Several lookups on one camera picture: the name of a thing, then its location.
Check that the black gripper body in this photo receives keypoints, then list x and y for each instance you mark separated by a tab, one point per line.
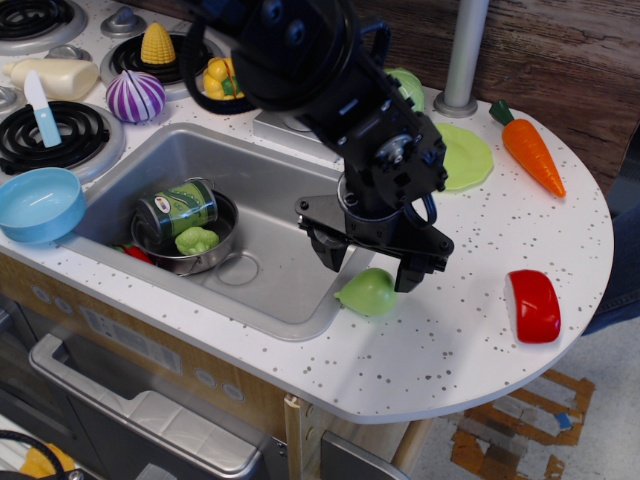
394	233

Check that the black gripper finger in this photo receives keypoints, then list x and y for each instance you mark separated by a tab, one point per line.
413	268
330	249

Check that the green toy pear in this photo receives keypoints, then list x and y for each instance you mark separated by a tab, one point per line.
370	293

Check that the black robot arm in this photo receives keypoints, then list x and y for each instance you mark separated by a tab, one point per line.
317	62

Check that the blue plastic bowl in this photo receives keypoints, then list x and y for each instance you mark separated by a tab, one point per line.
41	205

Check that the silver toy faucet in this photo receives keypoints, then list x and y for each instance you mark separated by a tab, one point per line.
289	132

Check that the green plastic plate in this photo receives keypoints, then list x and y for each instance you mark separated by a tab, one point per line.
468	159

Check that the red toy apple slice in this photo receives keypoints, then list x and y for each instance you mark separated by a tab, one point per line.
532	306

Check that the grey metal sink basin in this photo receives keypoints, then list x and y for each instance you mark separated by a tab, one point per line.
271	280

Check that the green toy cabbage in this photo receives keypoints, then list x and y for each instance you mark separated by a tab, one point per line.
410	87

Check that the light green toy broccoli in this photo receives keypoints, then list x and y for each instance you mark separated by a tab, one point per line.
195	240

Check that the grey metal pole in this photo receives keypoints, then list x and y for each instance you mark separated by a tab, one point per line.
457	100

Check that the small steel pot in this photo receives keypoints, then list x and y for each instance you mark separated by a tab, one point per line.
165	255

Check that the orange toy carrot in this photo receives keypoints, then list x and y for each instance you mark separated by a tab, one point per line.
523	141

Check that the green toy tin can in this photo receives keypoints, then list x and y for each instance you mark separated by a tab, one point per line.
168	213

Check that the yellow toy bell pepper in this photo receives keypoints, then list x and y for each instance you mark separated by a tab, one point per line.
220	80

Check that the red toy pepper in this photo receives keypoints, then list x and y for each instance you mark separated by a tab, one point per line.
133	251

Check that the purple toy onion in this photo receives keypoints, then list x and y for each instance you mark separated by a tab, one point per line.
135	97

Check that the front left black burner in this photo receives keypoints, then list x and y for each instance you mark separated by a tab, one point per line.
92	141

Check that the black burner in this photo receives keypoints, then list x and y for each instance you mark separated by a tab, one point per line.
92	141
29	27
127	56

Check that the yellow toy corn cob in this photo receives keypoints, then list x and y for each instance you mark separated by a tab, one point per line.
157	46

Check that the back right black burner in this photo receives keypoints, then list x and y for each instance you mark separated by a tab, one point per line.
127	56

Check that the grey stove knob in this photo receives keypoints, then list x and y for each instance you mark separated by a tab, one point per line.
124	23
68	52
10	99

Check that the cream toy bottle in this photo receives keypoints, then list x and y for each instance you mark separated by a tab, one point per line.
61	79

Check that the grey stove knob middle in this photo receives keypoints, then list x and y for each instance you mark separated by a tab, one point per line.
68	52

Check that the white blue toy knife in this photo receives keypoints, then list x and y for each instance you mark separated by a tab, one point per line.
35	95

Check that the grey stove knob left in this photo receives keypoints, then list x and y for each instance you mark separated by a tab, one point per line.
10	99

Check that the yellow toy on floor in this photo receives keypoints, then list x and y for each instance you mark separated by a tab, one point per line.
38	466

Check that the back left black burner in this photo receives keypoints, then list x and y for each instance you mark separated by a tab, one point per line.
29	27

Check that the silver oven door handle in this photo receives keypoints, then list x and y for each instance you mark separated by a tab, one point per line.
147	435

